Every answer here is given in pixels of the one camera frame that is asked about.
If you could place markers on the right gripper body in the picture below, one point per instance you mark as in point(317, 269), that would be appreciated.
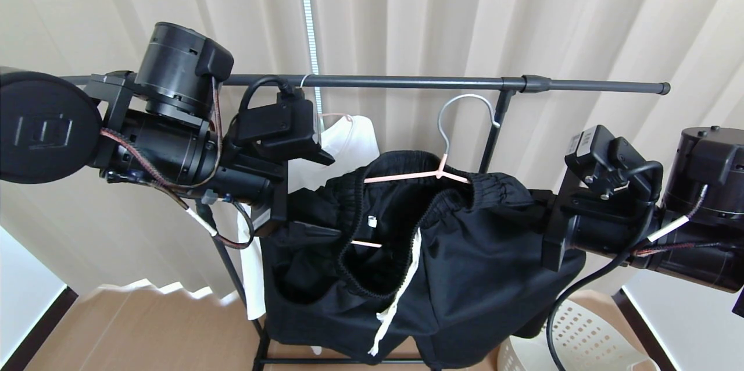
point(593, 231)

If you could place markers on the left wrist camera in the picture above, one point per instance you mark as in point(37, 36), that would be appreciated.
point(279, 124)

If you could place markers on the beige curtain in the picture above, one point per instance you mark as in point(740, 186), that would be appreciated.
point(523, 10)

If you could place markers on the white laundry basket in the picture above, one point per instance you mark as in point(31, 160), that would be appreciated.
point(593, 342)

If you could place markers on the black garment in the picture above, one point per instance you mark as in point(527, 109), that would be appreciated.
point(476, 266)

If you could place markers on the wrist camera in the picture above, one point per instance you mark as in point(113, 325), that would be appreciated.
point(279, 124)
point(604, 161)

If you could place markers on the black clothes rack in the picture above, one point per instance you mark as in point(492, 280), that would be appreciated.
point(407, 82)

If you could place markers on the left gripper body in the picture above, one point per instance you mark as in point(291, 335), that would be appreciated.
point(256, 185)

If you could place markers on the white printed t-shirt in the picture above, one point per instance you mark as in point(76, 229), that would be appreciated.
point(349, 150)

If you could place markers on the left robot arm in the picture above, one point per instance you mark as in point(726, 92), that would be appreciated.
point(46, 127)

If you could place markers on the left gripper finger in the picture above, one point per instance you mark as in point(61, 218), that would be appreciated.
point(317, 156)
point(314, 232)

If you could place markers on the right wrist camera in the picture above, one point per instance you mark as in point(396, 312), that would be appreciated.
point(604, 161)

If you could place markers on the pink clothes hanger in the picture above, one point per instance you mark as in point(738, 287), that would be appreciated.
point(337, 117)
point(407, 176)

